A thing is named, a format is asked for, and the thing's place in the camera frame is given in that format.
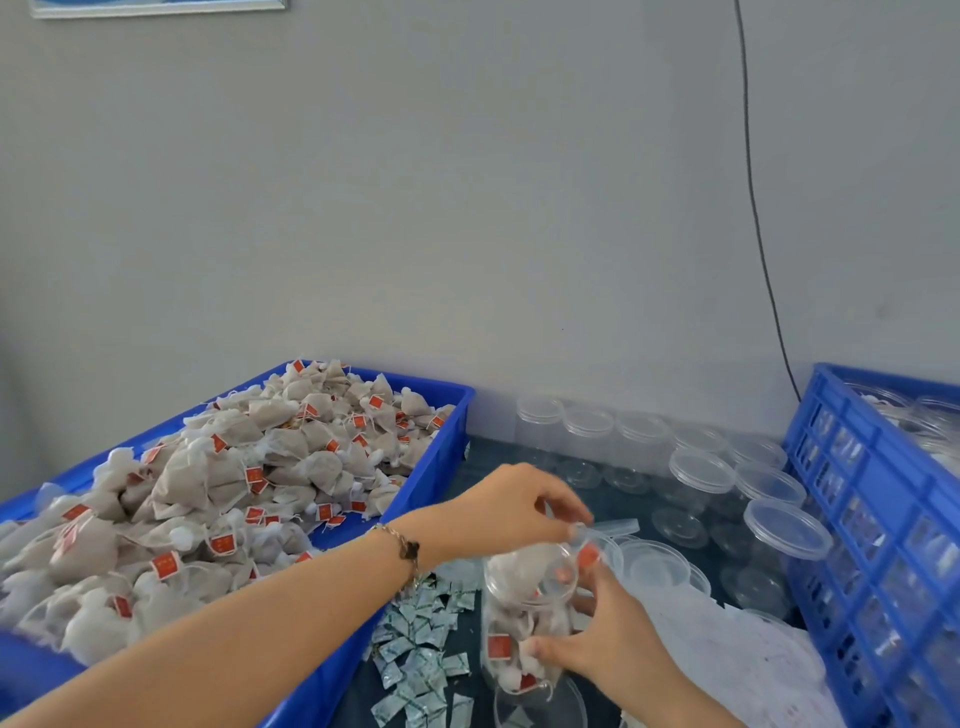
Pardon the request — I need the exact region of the person's left hand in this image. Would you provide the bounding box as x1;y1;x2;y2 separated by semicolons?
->
427;462;596;569

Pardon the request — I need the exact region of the person's right hand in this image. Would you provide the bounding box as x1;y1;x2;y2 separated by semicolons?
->
522;558;710;722

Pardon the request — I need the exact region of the clear plastic jar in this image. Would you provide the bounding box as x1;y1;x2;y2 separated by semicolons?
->
480;543;584;695

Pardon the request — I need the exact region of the pile of white label papers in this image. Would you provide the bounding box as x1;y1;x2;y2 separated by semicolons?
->
600;577;849;728

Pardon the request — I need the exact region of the pile of green desiccant packets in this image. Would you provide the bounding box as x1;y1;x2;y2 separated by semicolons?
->
367;562;489;728

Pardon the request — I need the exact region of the group of lidded jars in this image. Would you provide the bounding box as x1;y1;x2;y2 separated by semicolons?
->
514;393;834;617

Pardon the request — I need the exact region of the blue slatted crate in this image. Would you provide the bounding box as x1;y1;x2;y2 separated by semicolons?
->
783;363;960;728

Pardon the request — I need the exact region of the pile of tea bags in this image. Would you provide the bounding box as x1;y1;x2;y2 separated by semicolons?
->
0;360;459;669

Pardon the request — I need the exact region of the person's left forearm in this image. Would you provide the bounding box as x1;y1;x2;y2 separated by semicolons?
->
0;522;452;728

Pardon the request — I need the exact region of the blue plastic tray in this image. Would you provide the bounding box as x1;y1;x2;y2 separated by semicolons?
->
0;364;477;728

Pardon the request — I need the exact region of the thin beaded bracelet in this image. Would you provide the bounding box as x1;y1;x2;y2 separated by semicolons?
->
372;520;425;590

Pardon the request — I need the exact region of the black cable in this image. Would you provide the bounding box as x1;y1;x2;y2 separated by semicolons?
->
733;0;804;399

